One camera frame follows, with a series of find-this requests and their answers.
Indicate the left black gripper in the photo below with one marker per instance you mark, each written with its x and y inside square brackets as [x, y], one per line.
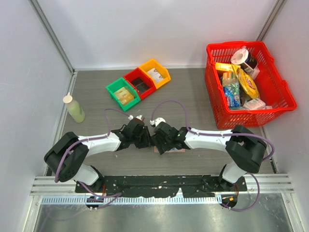
[147, 141]

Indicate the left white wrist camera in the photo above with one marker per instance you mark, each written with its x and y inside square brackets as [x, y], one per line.
[139, 118]

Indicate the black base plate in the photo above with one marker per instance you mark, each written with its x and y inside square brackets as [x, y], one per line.
[164, 186]

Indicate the yellow storage bin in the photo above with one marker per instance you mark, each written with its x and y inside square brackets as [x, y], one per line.
[152, 63]

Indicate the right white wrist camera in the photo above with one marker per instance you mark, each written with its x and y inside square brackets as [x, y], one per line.
[157, 121]

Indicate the tan leather card holder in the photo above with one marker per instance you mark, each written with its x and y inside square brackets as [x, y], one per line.
[173, 150]

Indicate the dark labelled can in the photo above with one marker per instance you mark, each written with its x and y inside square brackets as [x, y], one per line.
[249, 62]

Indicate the red plastic shopping basket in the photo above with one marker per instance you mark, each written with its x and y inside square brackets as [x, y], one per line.
[274, 91]

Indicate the black cards in red bin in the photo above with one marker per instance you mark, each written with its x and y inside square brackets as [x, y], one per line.
[140, 85]

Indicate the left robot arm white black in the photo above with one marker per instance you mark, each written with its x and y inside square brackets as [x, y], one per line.
[66, 157]

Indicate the white small box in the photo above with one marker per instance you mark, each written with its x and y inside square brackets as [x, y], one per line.
[254, 104]

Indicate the yellow cards in green bin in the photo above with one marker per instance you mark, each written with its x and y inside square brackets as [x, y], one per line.
[124, 96]

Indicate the yellow snack packet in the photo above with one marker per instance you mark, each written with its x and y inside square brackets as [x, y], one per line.
[225, 67]

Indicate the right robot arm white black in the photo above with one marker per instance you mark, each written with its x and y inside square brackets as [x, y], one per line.
[245, 148]

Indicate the green liquid squeeze bottle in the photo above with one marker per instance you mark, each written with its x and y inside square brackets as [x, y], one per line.
[74, 108]

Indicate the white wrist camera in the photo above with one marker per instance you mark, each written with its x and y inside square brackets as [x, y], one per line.
[139, 118]
[157, 121]

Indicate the grey patterned card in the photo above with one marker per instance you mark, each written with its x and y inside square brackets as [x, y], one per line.
[152, 72]
[158, 78]

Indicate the blue snack bag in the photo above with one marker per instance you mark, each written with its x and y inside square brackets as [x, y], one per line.
[231, 89]

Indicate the white slotted cable duct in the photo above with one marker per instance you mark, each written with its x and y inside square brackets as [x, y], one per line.
[88, 199]

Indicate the yellow chips bag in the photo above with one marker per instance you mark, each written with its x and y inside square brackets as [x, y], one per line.
[247, 84]

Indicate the red storage bin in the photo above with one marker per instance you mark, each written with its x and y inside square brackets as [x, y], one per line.
[139, 73]

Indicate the green storage bin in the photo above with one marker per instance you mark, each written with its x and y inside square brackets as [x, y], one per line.
[116, 85]

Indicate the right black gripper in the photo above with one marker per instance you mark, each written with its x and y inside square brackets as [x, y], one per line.
[158, 142]

